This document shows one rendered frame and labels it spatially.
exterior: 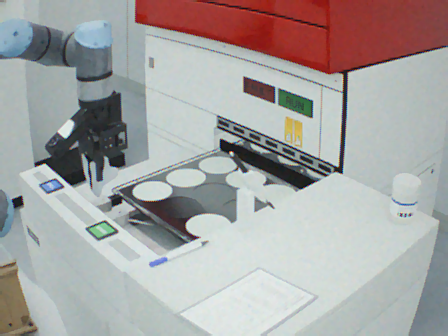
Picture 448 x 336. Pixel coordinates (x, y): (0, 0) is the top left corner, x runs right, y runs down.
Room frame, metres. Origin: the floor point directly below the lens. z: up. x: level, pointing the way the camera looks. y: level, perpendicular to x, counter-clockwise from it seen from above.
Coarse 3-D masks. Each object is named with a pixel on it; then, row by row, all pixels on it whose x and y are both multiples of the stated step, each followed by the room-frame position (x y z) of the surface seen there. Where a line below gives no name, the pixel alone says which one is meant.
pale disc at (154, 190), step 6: (138, 186) 1.37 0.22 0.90; (144, 186) 1.37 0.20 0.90; (150, 186) 1.37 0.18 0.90; (156, 186) 1.37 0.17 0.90; (162, 186) 1.37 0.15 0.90; (168, 186) 1.37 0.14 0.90; (138, 192) 1.34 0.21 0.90; (144, 192) 1.34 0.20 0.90; (150, 192) 1.34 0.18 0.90; (156, 192) 1.34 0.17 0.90; (162, 192) 1.34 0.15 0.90; (168, 192) 1.34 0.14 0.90; (138, 198) 1.31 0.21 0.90; (144, 198) 1.31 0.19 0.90; (150, 198) 1.31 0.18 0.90; (156, 198) 1.31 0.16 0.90; (162, 198) 1.31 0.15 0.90
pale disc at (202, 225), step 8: (200, 216) 1.22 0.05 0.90; (208, 216) 1.22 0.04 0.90; (216, 216) 1.22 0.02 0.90; (192, 224) 1.19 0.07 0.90; (200, 224) 1.19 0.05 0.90; (208, 224) 1.19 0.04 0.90; (216, 224) 1.19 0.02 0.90; (224, 224) 1.19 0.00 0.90; (192, 232) 1.15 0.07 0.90; (200, 232) 1.15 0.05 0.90; (208, 232) 1.15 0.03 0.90
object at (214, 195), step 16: (192, 160) 1.51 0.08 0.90; (160, 176) 1.42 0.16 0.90; (208, 176) 1.42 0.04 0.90; (224, 176) 1.42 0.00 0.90; (272, 176) 1.42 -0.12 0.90; (128, 192) 1.34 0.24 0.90; (176, 192) 1.34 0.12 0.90; (192, 192) 1.34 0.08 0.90; (208, 192) 1.34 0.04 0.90; (224, 192) 1.34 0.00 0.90; (160, 208) 1.26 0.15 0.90; (176, 208) 1.26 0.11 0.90; (192, 208) 1.26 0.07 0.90; (208, 208) 1.26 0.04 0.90; (224, 208) 1.26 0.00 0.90; (256, 208) 1.26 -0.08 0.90; (176, 224) 1.19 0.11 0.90
